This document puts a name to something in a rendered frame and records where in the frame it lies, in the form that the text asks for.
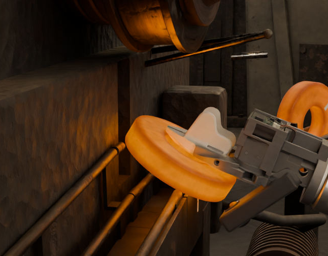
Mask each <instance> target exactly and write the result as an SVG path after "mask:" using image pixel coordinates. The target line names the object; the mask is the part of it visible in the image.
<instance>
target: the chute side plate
mask: <svg viewBox="0 0 328 256"><path fill-rule="evenodd" d="M207 202H208V201H204V200H200V199H199V210H198V199H197V198H194V197H192V196H189V195H187V194H185V195H184V196H183V198H182V199H181V201H180V204H179V206H178V207H177V209H176V210H175V212H174V214H173V215H172V217H171V219H170V221H169V223H168V224H167V226H166V228H165V230H164V232H163V233H162V235H161V237H160V239H159V240H158V242H157V244H156V246H155V248H154V249H153V251H152V253H151V255H150V256H189V255H190V253H191V251H192V250H193V248H194V246H195V244H196V242H197V240H198V238H199V236H200V235H201V233H202V231H203V209H204V207H205V206H206V204H207Z"/></svg>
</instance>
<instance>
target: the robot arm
mask: <svg viewBox="0 0 328 256"><path fill-rule="evenodd" d="M290 124H291V123H290V122H288V121H285V120H283V119H281V118H278V117H276V116H273V115H271V114H268V113H266V112H263V111H261V110H258V109H255V110H254V111H253V112H252V113H251V114H250V116H249V117H248V119H247V121H246V124H245V126H244V128H242V130H241V133H240V135H239V138H238V140H237V143H236V137H235V135H234V134H233V133H232V132H230V131H228V130H226V129H224V128H223V127H222V126H221V118H220V112H219V110H218V109H216V108H214V107H208V108H206V109H205V110H204V111H203V112H202V113H201V114H200V115H199V116H198V117H197V119H196V120H195V122H194V123H193V124H192V126H191V127H190V128H189V130H186V129H182V128H179V127H175V126H170V125H168V126H167V128H166V132H167V133H168V135H169V136H170V137H171V138H172V140H173V141H174V142H175V143H176V144H177V145H179V146H180V147H181V148H183V149H184V150H186V151H187V152H189V153H190V154H192V155H193V156H194V157H196V158H198V159H200V160H201V161H203V162H205V163H207V164H208V165H210V166H212V167H214V168H216V169H218V170H220V171H223V172H225V173H228V174H230V175H233V176H234V177H236V178H237V179H239V180H242V181H244V182H247V183H250V184H253V185H257V186H259V187H258V188H256V189H255V190H253V191H252V192H250V193H249V194H247V195H246V196H244V197H243V198H241V199H239V200H235V201H232V202H230V203H229V204H228V205H227V206H226V208H225V210H224V212H223V214H222V215H221V217H220V219H219V220H220V222H221V224H222V225H223V226H224V228H225V229H226V230H227V231H228V232H232V231H233V230H235V229H236V228H241V227H244V226H246V225H247V224H248V223H249V222H250V220H251V219H252V218H253V217H255V216H257V215H258V214H260V213H261V212H263V211H264V210H266V209H267V208H269V207H270V206H272V205H274V204H275V203H277V202H278V201H280V200H281V199H283V198H284V197H286V196H287V195H289V194H290V193H292V192H293V191H295V190H296V189H298V186H299V185H300V186H302V187H304V189H303V192H302V194H301V198H300V203H303V204H305V205H308V206H310V204H312V209H314V210H316V211H318V212H321V213H323V214H326V215H328V140H326V139H323V138H321V137H318V136H316V135H313V134H311V133H308V132H306V131H303V130H301V129H298V128H296V127H294V126H291V125H290ZM235 143H236V144H238V146H234V145H235ZM300 168H305V169H307V171H306V172H302V171H301V170H300Z"/></svg>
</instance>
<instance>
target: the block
mask: <svg viewBox="0 0 328 256"><path fill-rule="evenodd" d="M208 107H214V108H216V109H218V110H219V112H220V118H221V126H222V127H223V128H224V129H226V124H227V92H226V90H225V88H222V87H220V86H188V85H175V86H172V87H170V88H169V89H167V90H166V91H164V92H163V94H162V97H161V119H164V120H167V121H169V122H172V123H174V124H176V125H178V126H180V127H182V128H184V129H186V130H189V128H190V127H191V126H192V124H193V123H194V122H195V120H196V119H197V117H198V116H199V115H200V114H201V113H202V112H203V111H204V110H205V109H206V108H208ZM223 201H225V199H223V200H222V201H219V202H211V216H210V234H215V233H218V232H219V230H220V227H221V225H222V224H221V222H220V220H219V219H220V217H221V215H222V214H223V212H222V203H223Z"/></svg>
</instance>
